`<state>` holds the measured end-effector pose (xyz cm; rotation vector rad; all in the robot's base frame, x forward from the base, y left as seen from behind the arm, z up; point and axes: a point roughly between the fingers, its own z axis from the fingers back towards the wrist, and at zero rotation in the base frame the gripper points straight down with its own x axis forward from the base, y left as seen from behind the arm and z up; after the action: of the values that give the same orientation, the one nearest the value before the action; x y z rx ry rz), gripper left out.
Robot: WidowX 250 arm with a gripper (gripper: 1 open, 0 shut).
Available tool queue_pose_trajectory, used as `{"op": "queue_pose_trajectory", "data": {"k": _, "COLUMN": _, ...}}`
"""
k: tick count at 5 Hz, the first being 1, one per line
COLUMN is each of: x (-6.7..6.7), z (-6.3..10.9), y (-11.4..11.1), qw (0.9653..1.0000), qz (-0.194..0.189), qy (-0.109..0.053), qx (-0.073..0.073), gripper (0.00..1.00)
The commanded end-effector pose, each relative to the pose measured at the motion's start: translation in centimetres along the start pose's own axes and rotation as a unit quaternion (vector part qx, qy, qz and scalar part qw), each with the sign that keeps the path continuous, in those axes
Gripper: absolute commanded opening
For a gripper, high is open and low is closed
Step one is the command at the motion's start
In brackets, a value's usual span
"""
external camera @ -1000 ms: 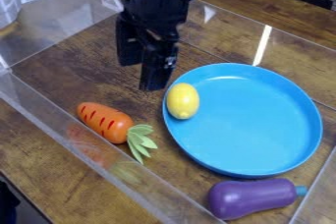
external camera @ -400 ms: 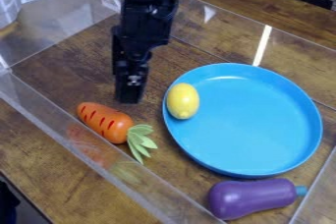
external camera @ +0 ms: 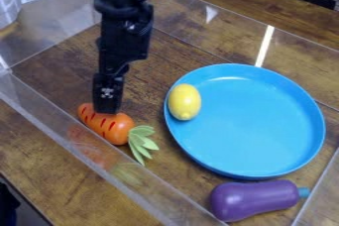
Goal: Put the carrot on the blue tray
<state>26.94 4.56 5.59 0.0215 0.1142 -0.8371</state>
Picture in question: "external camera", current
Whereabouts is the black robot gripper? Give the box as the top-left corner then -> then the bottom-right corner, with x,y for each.
92,0 -> 153,114

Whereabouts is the orange toy carrot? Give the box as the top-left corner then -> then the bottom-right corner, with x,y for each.
77,103 -> 159,165

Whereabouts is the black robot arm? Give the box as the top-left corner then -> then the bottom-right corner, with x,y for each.
92,0 -> 153,114

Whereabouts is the blue round plastic tray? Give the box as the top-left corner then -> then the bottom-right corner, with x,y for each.
164,63 -> 325,179

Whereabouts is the yellow toy lemon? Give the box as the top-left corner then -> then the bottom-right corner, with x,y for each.
167,83 -> 201,121

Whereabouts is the purple toy eggplant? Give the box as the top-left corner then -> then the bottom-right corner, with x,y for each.
209,179 -> 309,222

